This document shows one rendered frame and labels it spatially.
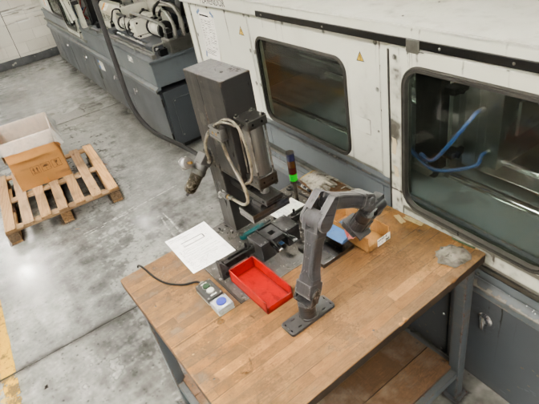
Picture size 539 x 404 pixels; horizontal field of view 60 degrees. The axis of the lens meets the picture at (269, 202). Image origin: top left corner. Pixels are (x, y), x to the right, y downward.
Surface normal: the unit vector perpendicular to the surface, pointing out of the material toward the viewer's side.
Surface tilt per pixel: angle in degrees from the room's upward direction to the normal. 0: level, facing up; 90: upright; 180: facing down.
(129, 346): 0
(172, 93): 90
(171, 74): 90
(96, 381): 0
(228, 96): 90
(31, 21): 90
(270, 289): 0
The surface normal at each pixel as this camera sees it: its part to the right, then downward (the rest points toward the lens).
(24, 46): 0.55, 0.40
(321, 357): -0.16, -0.81
